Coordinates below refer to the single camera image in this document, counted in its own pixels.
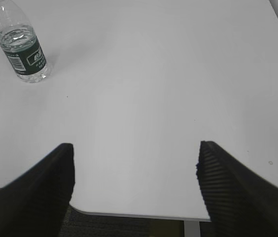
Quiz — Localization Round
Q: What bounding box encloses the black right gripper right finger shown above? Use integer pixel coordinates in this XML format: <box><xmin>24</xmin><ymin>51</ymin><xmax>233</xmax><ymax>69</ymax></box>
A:
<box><xmin>196</xmin><ymin>141</ymin><xmax>278</xmax><ymax>237</ymax></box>

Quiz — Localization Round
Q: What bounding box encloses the white table leg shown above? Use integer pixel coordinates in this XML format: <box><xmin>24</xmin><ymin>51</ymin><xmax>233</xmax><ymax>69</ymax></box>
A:
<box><xmin>184</xmin><ymin>221</ymin><xmax>201</xmax><ymax>237</ymax></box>

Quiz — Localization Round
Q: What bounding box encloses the clear green-label water bottle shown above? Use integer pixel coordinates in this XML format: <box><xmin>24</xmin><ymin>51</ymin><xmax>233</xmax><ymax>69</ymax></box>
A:
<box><xmin>0</xmin><ymin>0</ymin><xmax>51</xmax><ymax>83</ymax></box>

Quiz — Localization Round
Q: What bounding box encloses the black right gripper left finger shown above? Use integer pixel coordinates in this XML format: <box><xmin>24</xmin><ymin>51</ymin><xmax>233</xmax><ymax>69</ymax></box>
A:
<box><xmin>0</xmin><ymin>143</ymin><xmax>75</xmax><ymax>237</ymax></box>

